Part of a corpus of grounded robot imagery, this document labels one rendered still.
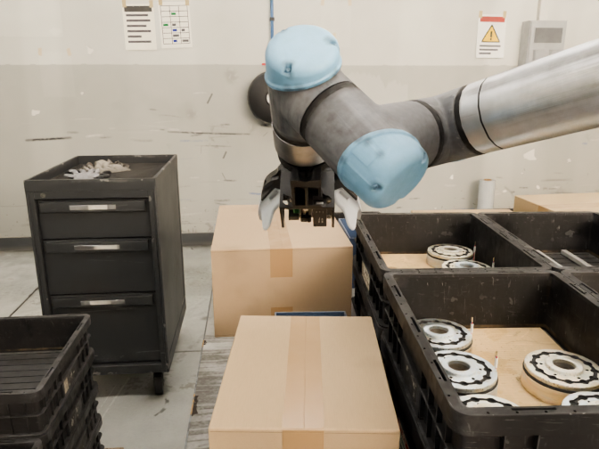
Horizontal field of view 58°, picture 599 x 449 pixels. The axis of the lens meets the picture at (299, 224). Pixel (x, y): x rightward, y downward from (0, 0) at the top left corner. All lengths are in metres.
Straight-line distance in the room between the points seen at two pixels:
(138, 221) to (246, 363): 1.31
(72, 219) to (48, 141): 2.18
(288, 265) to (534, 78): 0.73
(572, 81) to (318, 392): 0.46
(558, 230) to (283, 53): 1.04
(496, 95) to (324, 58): 0.16
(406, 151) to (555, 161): 4.18
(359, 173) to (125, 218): 1.61
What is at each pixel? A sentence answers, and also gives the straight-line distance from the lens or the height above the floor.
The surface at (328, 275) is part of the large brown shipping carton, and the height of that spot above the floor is 0.83.
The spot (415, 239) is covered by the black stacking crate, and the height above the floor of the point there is 0.87.
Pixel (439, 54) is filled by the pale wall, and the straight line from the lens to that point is 4.19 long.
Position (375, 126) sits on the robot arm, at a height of 1.21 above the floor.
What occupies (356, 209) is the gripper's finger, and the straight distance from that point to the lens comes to 0.79.
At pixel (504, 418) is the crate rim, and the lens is 0.59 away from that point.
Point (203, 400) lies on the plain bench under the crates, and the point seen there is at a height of 0.70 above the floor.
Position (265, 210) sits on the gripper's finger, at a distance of 0.78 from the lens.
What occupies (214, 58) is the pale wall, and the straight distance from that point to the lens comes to 3.96.
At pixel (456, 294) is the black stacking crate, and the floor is 0.89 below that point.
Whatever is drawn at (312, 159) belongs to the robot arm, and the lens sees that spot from 0.62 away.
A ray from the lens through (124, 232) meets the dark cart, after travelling 2.06.
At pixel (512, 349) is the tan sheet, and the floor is 0.83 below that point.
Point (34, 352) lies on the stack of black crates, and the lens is 1.74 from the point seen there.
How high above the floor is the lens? 1.25
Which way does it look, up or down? 16 degrees down
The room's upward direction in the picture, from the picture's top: straight up
